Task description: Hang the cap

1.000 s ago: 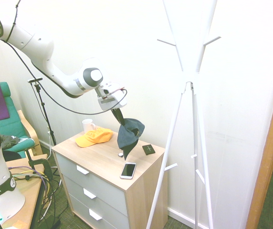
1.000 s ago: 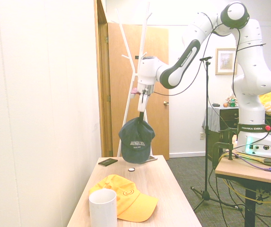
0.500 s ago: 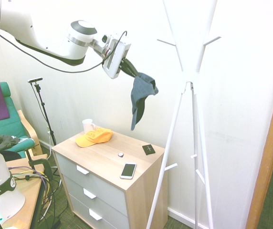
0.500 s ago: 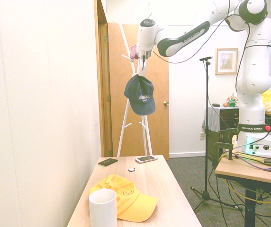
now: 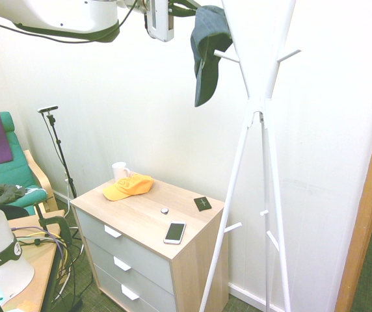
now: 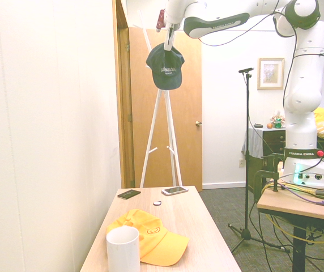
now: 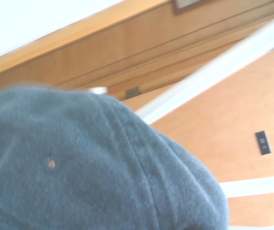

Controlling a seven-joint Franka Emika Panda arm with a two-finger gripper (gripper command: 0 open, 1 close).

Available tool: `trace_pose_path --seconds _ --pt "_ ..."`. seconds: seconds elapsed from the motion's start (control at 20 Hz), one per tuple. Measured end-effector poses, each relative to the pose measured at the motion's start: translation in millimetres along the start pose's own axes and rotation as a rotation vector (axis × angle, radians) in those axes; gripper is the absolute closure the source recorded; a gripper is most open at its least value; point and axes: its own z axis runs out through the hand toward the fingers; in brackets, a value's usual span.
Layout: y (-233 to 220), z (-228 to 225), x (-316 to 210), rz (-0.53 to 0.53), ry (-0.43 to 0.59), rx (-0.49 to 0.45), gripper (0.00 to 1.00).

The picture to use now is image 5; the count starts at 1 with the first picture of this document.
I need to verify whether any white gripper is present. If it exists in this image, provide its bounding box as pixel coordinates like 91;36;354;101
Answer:
144;0;204;43

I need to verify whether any dark blue denim cap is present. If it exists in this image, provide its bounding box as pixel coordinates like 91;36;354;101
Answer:
190;5;234;109

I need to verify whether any yellow baseball cap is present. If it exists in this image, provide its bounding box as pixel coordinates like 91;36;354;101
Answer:
102;174;155;202

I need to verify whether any white wooden coat rack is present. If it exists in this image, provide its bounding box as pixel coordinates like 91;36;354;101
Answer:
198;0;302;312

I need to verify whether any white ceramic mug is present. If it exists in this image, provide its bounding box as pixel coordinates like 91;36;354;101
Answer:
111;161;132;182

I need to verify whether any black tripod stand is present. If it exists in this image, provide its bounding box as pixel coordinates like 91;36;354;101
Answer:
44;112;78;200

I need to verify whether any black flat card case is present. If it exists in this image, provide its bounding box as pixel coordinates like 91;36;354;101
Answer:
193;196;213;213

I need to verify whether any white smartphone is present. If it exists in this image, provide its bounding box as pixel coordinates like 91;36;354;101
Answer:
163;221;187;245

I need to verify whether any green cushioned wooden armchair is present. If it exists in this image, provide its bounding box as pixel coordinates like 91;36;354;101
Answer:
0;111;59;219

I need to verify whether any black metal table clamp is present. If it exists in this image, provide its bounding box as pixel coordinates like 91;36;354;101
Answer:
33;203;73;245

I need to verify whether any light wood drawer chest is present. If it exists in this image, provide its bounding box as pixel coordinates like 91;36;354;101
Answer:
70;170;230;312

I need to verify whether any dark grey crumpled garment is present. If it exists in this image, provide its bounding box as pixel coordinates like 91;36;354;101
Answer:
0;183;28;206

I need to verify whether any white drawer handle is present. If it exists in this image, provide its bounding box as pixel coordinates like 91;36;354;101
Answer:
120;285;140;302
113;256;133;272
103;225;123;239

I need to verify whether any purple cable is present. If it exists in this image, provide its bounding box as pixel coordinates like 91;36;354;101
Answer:
42;227;69;258

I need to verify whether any brown wooden door frame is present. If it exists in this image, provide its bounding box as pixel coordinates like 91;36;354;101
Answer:
334;61;372;312

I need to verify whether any yellow cable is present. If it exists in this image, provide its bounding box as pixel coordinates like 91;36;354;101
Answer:
12;229;70;261

